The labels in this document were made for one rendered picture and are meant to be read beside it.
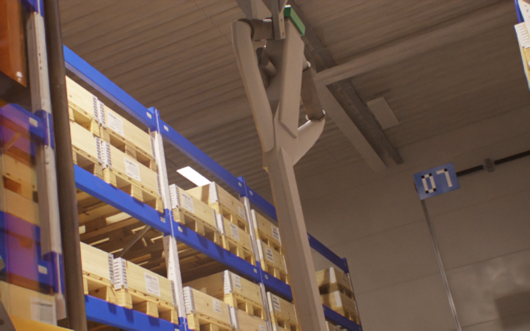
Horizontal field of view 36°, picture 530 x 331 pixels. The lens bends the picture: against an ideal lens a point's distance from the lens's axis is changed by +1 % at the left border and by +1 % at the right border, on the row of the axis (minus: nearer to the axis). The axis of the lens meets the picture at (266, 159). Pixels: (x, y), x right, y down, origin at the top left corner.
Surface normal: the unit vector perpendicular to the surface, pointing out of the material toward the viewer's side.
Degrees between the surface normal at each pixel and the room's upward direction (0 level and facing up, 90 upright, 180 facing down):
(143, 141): 90
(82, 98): 90
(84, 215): 180
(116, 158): 90
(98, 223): 90
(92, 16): 104
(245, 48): 128
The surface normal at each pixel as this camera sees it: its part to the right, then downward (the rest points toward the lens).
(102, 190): 0.91, -0.30
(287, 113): 0.92, -0.04
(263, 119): 0.72, 0.19
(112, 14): 0.18, 0.89
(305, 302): -0.37, -0.31
